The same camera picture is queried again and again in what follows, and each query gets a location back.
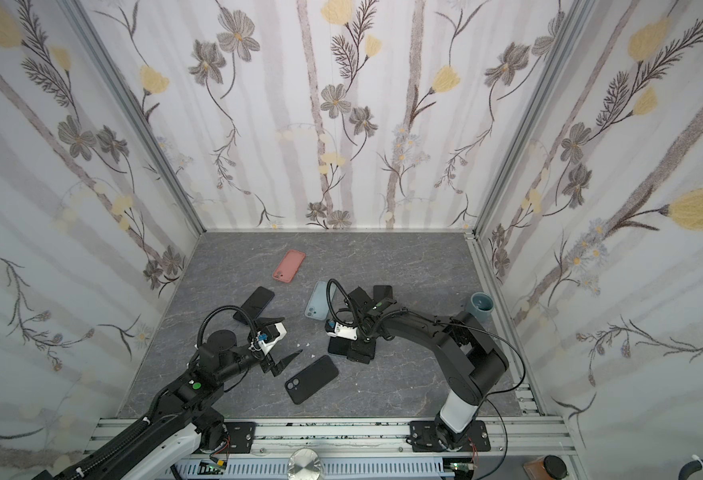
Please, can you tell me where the round silver knob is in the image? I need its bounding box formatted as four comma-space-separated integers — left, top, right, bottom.
287, 448, 325, 480

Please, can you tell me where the pink phone case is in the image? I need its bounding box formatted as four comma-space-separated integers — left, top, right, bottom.
273, 249, 306, 283

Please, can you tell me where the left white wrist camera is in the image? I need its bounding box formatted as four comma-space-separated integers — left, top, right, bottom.
256, 322, 287, 356

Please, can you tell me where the light blue phone case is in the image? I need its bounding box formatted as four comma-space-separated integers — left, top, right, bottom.
305, 281, 337, 321

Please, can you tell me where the brown box black cap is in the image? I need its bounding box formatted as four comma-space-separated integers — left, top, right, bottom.
523, 455, 569, 480

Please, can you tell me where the black phone far left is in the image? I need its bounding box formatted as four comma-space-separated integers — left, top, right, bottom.
241, 286, 276, 326

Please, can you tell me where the white ventilated cable duct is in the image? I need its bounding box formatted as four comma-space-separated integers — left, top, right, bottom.
177, 457, 455, 479

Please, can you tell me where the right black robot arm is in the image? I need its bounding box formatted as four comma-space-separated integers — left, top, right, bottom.
321, 279, 509, 452

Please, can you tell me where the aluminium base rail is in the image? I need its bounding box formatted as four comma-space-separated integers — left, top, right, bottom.
78, 383, 587, 480

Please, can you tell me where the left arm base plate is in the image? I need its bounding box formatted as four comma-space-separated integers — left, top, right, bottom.
202, 421, 257, 455

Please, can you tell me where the black phone case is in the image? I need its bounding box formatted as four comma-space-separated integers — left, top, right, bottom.
285, 355, 339, 405

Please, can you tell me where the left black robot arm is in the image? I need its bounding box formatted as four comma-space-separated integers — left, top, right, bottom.
36, 305, 299, 479

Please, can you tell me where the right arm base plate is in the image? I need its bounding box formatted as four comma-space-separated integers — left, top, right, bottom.
405, 420, 491, 453

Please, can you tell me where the blue-edged black phone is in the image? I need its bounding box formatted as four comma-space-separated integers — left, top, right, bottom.
328, 337, 353, 357

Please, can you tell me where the purple-edged black phone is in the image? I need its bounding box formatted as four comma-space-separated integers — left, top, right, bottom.
373, 285, 393, 303

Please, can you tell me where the teal ceramic cup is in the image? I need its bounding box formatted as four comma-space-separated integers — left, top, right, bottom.
465, 292, 495, 322

